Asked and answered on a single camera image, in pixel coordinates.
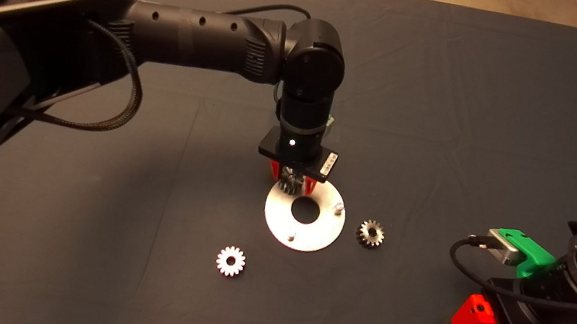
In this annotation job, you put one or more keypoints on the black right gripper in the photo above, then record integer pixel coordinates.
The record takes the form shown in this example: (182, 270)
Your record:
(544, 313)

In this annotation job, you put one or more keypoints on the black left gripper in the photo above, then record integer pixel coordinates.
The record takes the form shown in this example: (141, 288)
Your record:
(296, 152)

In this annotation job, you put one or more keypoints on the dark steel planetary gear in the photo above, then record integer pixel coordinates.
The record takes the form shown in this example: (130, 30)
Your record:
(289, 185)
(377, 238)

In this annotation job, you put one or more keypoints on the bright steel planetary gear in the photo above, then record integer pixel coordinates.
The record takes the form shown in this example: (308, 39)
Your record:
(238, 266)

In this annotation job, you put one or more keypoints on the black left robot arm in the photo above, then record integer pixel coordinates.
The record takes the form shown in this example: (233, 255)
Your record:
(198, 36)

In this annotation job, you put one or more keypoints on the round metal carrier plate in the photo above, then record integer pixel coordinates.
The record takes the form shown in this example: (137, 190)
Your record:
(278, 219)

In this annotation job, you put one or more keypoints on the dark grey table cloth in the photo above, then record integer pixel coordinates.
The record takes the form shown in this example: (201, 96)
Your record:
(454, 96)

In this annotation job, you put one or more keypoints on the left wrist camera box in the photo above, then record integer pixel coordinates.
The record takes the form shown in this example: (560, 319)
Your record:
(330, 126)

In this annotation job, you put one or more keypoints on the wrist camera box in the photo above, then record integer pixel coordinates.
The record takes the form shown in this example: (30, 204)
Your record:
(506, 249)
(330, 126)

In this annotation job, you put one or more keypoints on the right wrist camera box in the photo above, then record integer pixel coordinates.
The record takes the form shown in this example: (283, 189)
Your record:
(506, 249)

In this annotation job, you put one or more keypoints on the right green camera mount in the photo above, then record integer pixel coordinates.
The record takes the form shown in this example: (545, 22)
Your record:
(537, 258)

